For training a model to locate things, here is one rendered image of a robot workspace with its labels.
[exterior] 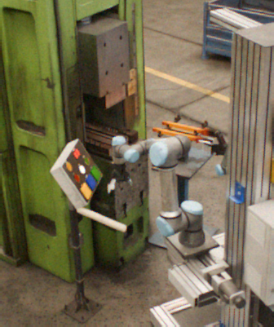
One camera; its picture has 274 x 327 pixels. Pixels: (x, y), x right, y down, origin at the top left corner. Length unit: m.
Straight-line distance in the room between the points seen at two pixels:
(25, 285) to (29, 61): 1.61
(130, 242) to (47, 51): 1.63
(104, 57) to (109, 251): 1.45
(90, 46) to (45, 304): 1.77
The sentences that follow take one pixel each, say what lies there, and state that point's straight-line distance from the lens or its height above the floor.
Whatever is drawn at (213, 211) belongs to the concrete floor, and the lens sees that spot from 5.45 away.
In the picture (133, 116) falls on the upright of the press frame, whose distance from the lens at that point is 4.69.
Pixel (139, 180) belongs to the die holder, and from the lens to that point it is 4.62.
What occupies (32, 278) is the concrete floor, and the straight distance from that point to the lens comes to 4.86.
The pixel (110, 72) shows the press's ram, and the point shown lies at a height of 1.50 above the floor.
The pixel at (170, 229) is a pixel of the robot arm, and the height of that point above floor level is 1.00.
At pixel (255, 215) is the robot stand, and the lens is 3.27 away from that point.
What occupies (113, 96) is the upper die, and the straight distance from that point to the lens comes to 4.22.
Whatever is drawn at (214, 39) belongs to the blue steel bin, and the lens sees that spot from 8.30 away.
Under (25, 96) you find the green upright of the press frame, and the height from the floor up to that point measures 1.34.
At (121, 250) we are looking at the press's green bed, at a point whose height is 0.18.
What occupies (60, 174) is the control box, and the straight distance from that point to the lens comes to 3.76.
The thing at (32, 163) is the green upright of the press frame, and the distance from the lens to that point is 4.51.
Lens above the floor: 3.05
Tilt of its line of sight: 29 degrees down
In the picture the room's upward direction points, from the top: 4 degrees counter-clockwise
